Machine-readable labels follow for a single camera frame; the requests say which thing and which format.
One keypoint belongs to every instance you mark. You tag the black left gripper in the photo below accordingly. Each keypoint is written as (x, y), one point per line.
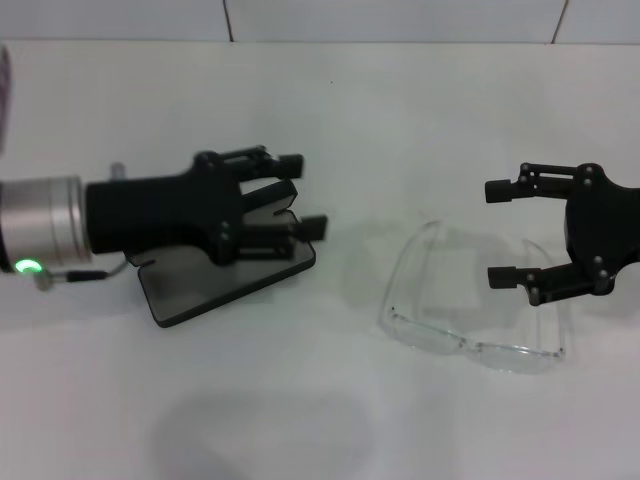
(150, 210)

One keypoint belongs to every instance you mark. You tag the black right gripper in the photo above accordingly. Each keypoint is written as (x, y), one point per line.
(600, 225)

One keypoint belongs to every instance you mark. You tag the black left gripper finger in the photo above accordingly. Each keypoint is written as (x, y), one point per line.
(312, 227)

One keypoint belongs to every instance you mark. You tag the black glasses case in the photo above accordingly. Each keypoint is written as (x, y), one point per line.
(225, 285)

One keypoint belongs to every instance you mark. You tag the clear white glasses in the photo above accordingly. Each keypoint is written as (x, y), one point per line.
(480, 346)

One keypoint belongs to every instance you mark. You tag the small silver wrist post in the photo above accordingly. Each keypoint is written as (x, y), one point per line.
(118, 170)

